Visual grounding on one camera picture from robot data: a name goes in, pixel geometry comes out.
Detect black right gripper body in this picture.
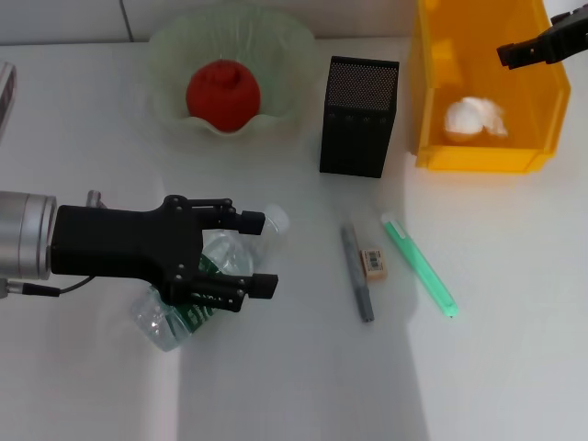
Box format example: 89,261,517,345
546,8,588,63

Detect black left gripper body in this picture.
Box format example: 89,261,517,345
48,196,203,304

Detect white paper ball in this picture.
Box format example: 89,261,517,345
443,95,510,141

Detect clear water bottle green label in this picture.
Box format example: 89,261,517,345
130,203,290,353

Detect grey marker pen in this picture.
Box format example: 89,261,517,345
339,221,376,322

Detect beige eraser with barcode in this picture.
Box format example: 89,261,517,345
357,247,390,280

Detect red-orange knitted toy orange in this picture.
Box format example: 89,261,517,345
186,59,262,133

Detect green pen white cap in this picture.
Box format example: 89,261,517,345
380,210,458,319

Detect black mesh pen holder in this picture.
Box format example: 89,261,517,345
319,55,400,179

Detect green glass fruit bowl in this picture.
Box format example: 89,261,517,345
147,4,317,137

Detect yellow plastic bin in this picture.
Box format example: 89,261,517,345
408,0,572,174

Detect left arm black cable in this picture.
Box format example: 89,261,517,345
0,274,96,300

